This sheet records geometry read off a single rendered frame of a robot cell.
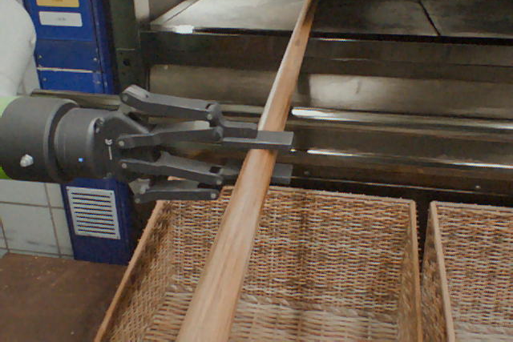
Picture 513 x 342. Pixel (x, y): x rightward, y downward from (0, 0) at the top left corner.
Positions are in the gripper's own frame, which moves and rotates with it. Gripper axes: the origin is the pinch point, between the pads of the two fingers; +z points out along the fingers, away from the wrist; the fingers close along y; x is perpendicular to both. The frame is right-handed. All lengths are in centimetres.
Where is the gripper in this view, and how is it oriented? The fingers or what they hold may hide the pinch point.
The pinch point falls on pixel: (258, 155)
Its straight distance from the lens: 52.9
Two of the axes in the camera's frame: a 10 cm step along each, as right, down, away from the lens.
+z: 9.9, 0.7, -1.4
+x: -1.6, 4.5, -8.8
